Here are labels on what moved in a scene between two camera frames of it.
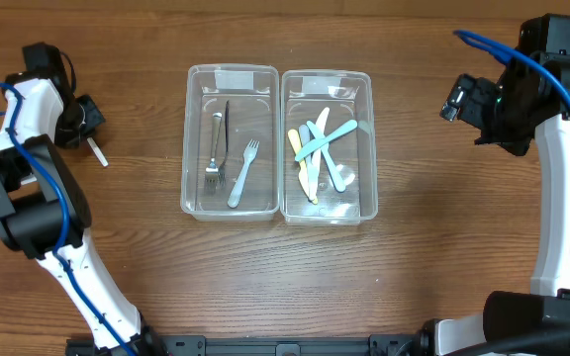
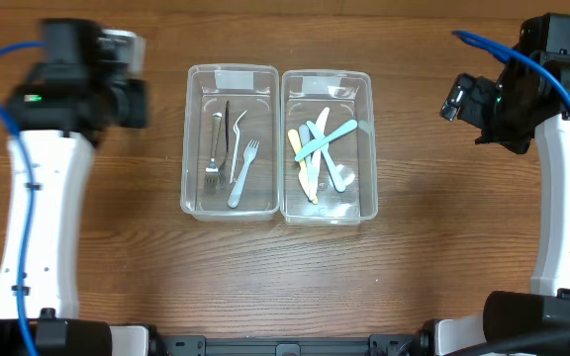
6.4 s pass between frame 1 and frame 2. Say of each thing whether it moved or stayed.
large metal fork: stayed
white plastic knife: stayed
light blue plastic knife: stayed
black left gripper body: moved
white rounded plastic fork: stayed
